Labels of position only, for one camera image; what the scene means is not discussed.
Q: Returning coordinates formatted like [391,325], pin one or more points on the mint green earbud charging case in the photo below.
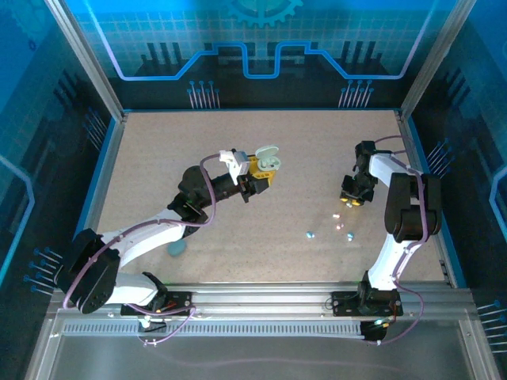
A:
[267,152]

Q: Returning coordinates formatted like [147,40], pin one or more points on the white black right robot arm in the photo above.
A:
[386,261]

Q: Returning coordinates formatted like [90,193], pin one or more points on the aluminium table side rail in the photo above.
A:
[414,158]
[109,166]

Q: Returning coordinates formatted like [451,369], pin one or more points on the blue earbud charging case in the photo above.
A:
[176,250]

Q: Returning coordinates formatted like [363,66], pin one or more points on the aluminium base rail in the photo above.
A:
[257,301]

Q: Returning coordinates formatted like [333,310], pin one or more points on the small black electronics box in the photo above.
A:
[372,332]

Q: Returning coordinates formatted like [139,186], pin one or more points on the aluminium frame post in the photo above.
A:
[89,59]
[435,59]

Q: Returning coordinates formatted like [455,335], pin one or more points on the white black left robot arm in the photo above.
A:
[150,237]

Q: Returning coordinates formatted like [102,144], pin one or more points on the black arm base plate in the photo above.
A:
[178,302]
[340,297]

